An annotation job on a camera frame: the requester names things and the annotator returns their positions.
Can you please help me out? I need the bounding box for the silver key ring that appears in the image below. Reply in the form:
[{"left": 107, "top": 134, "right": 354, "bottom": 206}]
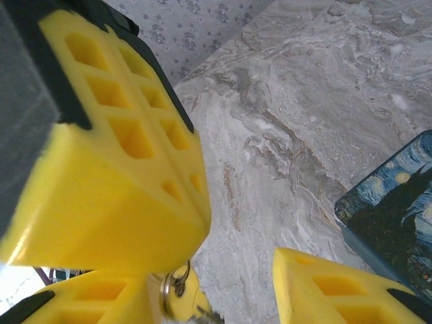
[{"left": 148, "top": 259, "right": 193, "bottom": 320}]

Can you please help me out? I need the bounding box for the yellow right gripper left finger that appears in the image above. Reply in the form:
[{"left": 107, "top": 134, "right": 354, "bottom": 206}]
[{"left": 0, "top": 268, "right": 153, "bottom": 324}]

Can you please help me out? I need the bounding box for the yellow-headed key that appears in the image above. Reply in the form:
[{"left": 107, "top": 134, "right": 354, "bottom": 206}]
[{"left": 165, "top": 265, "right": 227, "bottom": 324}]

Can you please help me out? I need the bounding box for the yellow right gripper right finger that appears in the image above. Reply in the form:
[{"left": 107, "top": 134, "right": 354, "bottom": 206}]
[{"left": 272, "top": 248, "right": 428, "bottom": 324}]

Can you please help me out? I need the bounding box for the starry night painting box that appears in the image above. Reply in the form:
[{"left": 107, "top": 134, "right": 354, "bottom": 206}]
[{"left": 333, "top": 130, "right": 432, "bottom": 298}]

